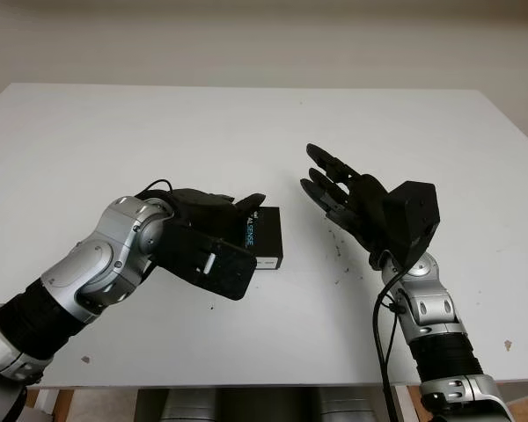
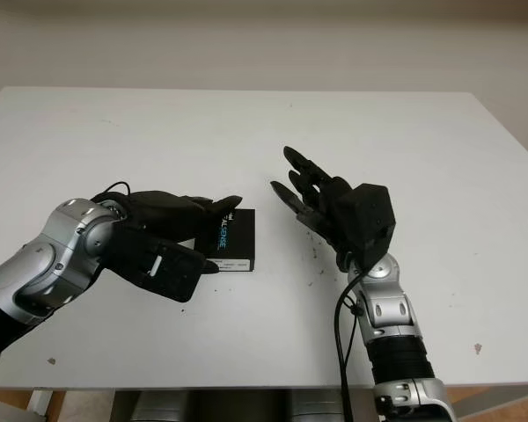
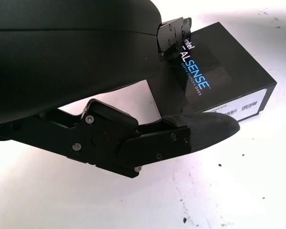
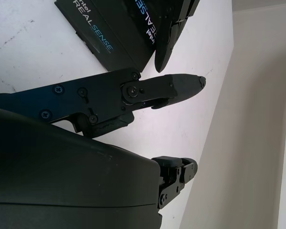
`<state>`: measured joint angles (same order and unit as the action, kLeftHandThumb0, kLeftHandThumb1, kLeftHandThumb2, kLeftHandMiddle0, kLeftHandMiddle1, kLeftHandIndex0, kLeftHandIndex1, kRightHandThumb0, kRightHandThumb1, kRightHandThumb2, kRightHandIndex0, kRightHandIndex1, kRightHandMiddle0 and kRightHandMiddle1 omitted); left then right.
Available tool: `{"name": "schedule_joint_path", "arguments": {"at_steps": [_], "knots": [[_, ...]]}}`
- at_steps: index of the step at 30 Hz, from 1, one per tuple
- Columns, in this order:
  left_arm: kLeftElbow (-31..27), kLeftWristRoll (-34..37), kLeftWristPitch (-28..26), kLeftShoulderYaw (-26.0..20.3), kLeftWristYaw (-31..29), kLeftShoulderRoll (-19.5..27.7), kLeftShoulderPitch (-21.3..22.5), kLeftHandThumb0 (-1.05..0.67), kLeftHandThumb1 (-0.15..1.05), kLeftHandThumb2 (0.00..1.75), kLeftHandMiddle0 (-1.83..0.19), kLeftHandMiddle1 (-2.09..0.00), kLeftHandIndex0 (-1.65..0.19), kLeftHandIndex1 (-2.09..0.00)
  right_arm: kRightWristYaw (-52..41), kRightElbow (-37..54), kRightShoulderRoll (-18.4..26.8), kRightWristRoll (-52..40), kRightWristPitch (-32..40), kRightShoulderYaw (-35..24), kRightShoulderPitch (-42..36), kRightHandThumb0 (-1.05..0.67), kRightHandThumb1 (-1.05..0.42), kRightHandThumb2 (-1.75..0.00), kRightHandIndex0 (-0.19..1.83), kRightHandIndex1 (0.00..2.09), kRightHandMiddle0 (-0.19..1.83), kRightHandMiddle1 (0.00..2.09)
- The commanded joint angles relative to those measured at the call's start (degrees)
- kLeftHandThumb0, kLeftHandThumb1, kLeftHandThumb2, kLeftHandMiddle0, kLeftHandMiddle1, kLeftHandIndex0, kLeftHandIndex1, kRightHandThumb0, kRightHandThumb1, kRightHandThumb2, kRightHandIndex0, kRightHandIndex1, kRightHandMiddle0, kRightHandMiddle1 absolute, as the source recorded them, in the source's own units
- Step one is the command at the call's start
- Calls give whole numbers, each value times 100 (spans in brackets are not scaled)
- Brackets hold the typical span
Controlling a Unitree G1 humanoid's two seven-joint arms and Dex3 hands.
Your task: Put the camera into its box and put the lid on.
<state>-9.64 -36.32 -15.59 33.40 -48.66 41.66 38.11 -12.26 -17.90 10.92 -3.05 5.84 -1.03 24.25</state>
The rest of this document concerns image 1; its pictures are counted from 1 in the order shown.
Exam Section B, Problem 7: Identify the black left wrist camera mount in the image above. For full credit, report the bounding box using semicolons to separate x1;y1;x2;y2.
151;222;257;302

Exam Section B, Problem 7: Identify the grey robot thigh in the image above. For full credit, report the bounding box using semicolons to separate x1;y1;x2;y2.
320;386;391;422
160;389;221;422

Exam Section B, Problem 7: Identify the grey right robot thigh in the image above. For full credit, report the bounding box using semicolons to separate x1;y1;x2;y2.
320;386;391;422

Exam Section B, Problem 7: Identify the dark robot waist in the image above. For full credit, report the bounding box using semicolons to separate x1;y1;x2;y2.
219;389;322;422

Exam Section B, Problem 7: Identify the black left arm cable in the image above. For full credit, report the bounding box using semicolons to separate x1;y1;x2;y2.
136;178;177;199

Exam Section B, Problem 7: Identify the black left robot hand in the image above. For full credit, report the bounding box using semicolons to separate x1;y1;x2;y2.
169;188;268;250

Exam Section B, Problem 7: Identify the grey left robot thigh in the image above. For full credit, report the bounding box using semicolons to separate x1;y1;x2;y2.
160;389;221;422

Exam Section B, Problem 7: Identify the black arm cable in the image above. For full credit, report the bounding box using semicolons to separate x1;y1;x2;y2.
372;272;408;422
136;178;177;199

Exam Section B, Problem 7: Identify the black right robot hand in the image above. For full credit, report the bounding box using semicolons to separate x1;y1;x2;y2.
299;142;395;270

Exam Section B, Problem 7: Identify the black RealSense box lid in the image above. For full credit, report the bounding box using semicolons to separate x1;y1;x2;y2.
239;205;285;270

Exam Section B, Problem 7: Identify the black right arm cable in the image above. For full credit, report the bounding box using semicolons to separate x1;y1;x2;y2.
372;272;408;422

